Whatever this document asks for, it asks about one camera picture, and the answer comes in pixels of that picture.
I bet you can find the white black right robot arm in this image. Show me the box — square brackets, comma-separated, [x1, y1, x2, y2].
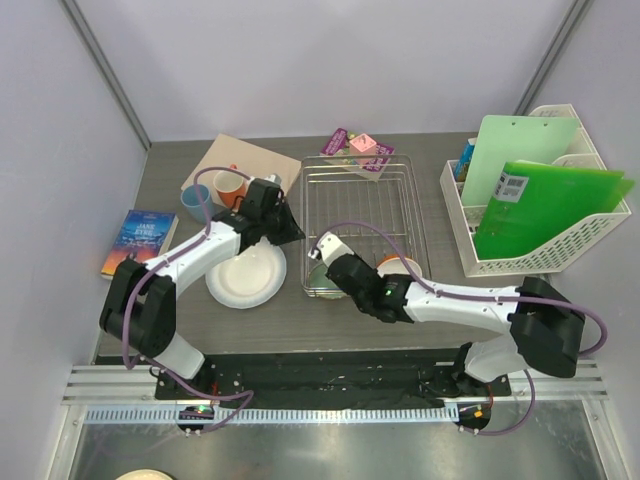
[327, 253, 585, 395]

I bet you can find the purple paperback book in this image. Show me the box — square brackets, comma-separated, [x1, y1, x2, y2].
[320, 128, 395, 180]

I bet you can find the light green clipboard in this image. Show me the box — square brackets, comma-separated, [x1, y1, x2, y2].
[461, 115, 580, 206]

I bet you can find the blue plastic cup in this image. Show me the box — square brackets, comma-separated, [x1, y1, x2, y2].
[180, 184, 215, 224]

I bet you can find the blue Jane Eyre book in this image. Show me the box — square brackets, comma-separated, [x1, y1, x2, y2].
[101, 210, 179, 280]

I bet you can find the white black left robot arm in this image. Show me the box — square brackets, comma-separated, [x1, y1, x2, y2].
[99, 178, 305, 399]

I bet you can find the white plastic file organizer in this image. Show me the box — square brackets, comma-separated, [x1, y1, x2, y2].
[440, 104, 632, 278]

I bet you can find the metal wire dish rack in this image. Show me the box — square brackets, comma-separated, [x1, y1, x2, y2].
[300, 154, 431, 294]

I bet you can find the blue white carton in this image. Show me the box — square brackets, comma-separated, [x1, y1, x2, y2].
[453, 138, 477, 182]

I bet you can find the cream round plate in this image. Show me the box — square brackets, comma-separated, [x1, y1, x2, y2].
[116, 469, 172, 480]

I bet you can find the pink cube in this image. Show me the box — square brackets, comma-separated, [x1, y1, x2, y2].
[348, 134, 377, 156]

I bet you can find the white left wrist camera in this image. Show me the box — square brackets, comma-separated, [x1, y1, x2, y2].
[264, 173, 282, 188]

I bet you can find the green ceramic bowl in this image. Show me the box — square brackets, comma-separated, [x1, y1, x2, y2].
[306, 263, 346, 300]

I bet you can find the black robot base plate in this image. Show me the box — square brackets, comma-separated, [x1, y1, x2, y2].
[154, 344, 512, 407]

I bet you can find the orange ceramic mug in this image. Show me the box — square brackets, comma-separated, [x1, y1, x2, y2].
[213, 164, 247, 209]

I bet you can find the white slotted cable duct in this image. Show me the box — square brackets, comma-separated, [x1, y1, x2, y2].
[84, 404, 459, 425]

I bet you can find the bright green plastic folder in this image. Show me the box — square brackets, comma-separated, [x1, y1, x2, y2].
[473, 160, 635, 260]

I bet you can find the orange white ceramic bowl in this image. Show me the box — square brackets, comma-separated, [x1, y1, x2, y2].
[376, 255, 423, 277]

